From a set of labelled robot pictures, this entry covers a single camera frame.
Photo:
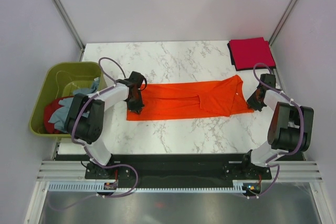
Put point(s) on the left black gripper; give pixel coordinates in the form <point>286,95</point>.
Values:
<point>138,106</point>

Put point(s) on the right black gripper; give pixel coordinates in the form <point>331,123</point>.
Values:
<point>258,107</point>

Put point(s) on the orange t shirt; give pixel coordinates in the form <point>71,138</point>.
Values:
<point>193,100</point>

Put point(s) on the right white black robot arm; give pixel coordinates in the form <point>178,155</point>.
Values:
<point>289,132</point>

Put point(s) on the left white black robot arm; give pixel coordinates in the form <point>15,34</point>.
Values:
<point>85,121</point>

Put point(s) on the olive green plastic bin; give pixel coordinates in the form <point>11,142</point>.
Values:
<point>60,81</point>

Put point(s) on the light blue t shirt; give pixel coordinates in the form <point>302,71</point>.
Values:
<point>86,91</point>

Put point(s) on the dark red t shirt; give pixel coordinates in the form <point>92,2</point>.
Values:
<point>55,115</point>

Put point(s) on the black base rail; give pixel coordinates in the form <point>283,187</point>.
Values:
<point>180,170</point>

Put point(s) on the right aluminium frame post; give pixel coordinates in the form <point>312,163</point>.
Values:
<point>287,12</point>

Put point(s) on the aluminium frame post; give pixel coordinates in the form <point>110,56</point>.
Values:
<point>69,24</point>
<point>287,12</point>

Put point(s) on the white slotted cable duct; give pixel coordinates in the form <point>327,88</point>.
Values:
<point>104,187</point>

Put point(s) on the left aluminium frame post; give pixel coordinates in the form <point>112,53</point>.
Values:
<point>69,24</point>

